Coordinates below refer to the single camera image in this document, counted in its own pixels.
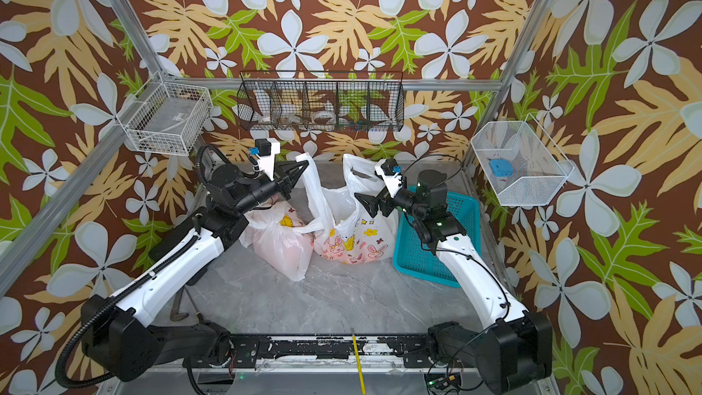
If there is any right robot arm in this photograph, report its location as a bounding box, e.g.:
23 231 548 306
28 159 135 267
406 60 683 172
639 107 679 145
356 159 553 394

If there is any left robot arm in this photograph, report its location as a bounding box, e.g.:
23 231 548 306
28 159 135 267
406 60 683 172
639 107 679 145
55 140 309 389

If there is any printed white plastic bag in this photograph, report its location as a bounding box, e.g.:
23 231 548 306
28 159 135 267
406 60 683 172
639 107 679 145
208 165 244 203

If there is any white wire basket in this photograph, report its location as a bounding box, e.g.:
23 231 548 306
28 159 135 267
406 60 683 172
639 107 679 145
119 73 213 157
471 117 575 208

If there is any white wire basket left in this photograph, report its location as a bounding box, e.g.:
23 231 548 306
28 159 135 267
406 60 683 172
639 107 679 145
119 73 213 157

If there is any yellow stick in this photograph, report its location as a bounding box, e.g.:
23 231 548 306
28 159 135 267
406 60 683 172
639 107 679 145
351 330 367 395

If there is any black wire basket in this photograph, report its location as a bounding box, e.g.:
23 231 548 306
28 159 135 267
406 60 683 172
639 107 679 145
235 71 406 132

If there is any teal plastic basket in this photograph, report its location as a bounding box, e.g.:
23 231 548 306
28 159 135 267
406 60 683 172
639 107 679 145
391 190 482 289

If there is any white wire basket right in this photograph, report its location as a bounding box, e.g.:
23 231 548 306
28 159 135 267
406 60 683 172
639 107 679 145
471 117 575 208

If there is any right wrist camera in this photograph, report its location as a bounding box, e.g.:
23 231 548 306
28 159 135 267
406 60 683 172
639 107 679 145
375 158 405 198

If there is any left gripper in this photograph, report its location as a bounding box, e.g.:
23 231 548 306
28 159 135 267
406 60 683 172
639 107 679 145
232 158 305 219

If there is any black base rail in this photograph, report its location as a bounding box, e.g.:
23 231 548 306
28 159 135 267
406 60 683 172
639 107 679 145
183 333 478 369

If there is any blue object in basket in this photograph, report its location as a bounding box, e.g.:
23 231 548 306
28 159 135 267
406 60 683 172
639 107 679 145
489 158 514 178

